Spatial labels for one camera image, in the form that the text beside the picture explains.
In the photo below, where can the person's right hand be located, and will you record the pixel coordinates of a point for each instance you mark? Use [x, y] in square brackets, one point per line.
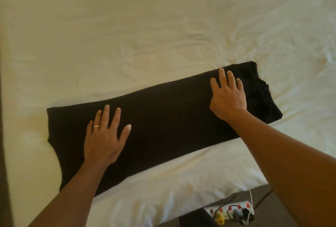
[228, 98]

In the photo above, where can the person's left hand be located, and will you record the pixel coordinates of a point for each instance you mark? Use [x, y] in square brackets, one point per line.
[105, 140]

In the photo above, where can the black t-shirt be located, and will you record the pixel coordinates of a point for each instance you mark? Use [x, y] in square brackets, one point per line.
[168, 119]

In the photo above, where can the person's right forearm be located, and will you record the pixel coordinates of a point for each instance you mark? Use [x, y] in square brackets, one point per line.
[291, 166]

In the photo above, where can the person's left forearm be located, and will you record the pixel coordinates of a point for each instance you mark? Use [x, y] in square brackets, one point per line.
[68, 200]

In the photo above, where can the person's right leg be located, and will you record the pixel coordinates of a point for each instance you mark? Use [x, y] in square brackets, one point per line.
[197, 219]

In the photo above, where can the white power strip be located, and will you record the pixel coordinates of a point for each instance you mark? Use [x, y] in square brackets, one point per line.
[231, 212]

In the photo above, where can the white bed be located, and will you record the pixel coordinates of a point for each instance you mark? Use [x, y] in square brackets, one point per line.
[131, 19]

